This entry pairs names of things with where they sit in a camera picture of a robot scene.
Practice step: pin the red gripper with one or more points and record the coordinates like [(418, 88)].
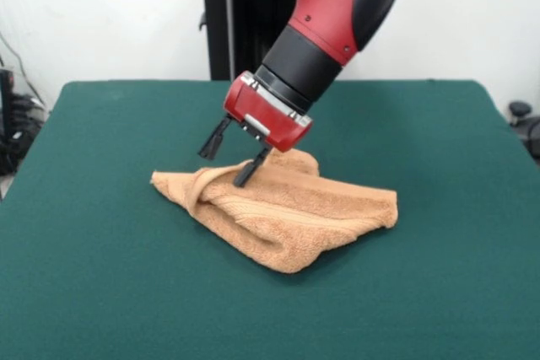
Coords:
[(266, 124)]

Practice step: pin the orange terry towel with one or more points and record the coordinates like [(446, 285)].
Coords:
[(274, 221)]

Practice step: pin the dark green table cloth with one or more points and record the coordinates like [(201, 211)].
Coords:
[(105, 250)]

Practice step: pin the grey office chair base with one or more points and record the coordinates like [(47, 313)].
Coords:
[(521, 109)]

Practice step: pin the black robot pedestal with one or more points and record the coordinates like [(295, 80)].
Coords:
[(219, 39)]

